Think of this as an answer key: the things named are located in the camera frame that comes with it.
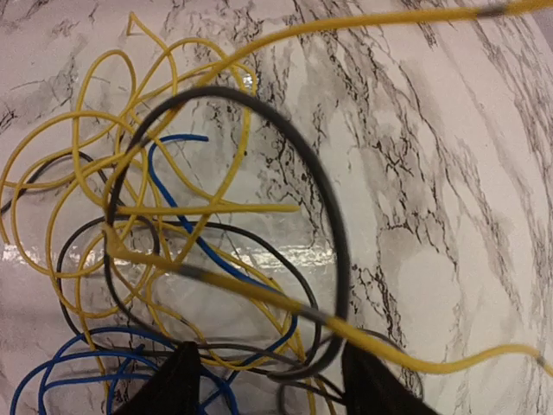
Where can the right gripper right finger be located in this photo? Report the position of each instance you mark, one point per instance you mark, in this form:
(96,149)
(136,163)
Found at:
(371,388)

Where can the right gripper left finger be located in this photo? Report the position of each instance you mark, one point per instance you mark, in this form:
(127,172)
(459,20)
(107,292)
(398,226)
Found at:
(173,389)

